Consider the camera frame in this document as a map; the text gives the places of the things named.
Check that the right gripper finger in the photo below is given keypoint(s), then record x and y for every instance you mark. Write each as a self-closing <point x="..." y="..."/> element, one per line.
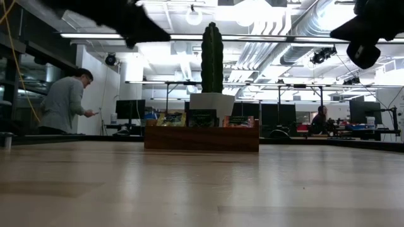
<point x="363" y="55"/>
<point x="356" y="31"/>

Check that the black silver snack packet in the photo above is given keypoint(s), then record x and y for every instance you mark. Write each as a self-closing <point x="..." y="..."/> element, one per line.
<point x="202" y="118"/>

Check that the orange tea packet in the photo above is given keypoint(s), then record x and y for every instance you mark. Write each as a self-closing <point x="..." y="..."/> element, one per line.
<point x="239" y="121"/>

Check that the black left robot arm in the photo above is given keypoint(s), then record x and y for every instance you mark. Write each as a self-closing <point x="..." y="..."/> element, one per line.
<point x="79" y="9"/>

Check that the yellow tea packet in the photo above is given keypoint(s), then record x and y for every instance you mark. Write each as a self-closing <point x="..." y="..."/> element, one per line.
<point x="172" y="119"/>

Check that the brown wooden tea box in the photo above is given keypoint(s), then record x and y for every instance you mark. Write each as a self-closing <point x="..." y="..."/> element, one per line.
<point x="202" y="138"/>

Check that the black computer monitor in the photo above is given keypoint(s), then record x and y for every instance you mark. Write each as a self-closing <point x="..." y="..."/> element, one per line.
<point x="360" y="110"/>
<point x="130" y="109"/>

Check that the green cactus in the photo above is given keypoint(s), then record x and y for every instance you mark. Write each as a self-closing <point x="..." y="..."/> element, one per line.
<point x="212" y="56"/>

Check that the blue bin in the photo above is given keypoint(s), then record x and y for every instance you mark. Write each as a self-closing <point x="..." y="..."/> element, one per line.
<point x="355" y="127"/>

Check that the white bottle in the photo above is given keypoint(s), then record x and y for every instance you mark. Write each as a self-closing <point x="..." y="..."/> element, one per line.
<point x="114" y="119"/>

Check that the person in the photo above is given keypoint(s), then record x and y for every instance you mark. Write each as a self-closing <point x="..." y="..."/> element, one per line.
<point x="63" y="104"/>
<point x="318" y="121"/>

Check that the black partition panel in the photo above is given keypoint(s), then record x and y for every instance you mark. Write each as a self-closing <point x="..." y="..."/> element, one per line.
<point x="271" y="113"/>

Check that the black ceiling camera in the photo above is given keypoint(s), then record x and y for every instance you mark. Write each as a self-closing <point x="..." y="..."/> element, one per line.
<point x="352" y="81"/>
<point x="110" y="59"/>
<point x="322" y="55"/>

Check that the silver air duct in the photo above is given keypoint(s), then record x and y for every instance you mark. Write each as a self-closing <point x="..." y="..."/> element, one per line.
<point x="296" y="53"/>

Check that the black aluminium table frame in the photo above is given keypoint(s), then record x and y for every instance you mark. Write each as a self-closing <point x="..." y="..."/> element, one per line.
<point x="94" y="138"/>

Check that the grey metal post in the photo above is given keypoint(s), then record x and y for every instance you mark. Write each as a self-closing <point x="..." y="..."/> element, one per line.
<point x="8" y="142"/>

